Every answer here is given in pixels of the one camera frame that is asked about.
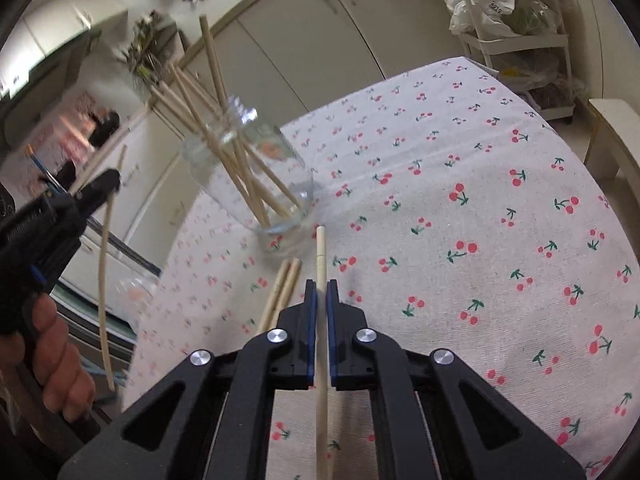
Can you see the white plastic bag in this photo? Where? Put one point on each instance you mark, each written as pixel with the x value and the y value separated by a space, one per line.
pixel 475 10

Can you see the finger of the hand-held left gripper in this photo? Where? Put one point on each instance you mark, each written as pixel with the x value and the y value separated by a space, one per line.
pixel 100 187

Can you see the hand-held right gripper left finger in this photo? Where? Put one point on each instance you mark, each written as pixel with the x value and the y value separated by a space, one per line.
pixel 311 330

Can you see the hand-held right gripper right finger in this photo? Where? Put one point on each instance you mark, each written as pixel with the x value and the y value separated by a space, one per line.
pixel 332 330

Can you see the person's left hand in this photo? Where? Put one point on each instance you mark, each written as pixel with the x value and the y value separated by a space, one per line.
pixel 60 360

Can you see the cream drawer cabinet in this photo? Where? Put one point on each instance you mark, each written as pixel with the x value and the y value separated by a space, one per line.
pixel 145 180

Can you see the black wok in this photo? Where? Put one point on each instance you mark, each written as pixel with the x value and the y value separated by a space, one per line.
pixel 105 127

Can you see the clear glass jar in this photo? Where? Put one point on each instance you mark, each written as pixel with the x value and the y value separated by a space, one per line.
pixel 295 180

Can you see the white trolley cart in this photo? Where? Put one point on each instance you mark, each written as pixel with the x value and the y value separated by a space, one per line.
pixel 560 60

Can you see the cream base cabinet row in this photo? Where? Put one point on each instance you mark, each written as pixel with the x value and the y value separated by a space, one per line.
pixel 310 25

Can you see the white wall cabinet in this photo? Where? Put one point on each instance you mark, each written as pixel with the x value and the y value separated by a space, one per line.
pixel 60 30

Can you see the pale wooden bench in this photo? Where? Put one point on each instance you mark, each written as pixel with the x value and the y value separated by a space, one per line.
pixel 612 135

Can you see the kitchen utensil rack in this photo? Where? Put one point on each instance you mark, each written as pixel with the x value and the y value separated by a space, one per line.
pixel 145 52

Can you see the bag of green vegetables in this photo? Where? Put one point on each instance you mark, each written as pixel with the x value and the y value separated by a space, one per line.
pixel 532 17

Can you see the clear bag of oranges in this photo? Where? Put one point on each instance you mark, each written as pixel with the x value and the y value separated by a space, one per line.
pixel 135 295

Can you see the cherry print tablecloth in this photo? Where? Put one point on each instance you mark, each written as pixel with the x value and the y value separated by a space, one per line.
pixel 450 260

